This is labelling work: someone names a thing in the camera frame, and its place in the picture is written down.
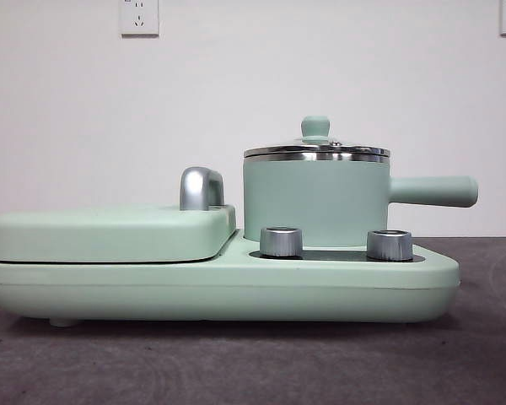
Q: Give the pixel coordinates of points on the green breakfast machine base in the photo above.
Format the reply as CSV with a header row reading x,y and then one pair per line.
x,y
219,291

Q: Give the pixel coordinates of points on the silver control knob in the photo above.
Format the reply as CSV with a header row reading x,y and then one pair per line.
x,y
389,244
280,242

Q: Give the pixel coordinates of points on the green griddle cover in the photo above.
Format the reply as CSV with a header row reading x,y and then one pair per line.
x,y
109,236

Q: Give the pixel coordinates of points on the glass lid with green knob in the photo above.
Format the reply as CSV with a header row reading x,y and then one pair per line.
x,y
315,126

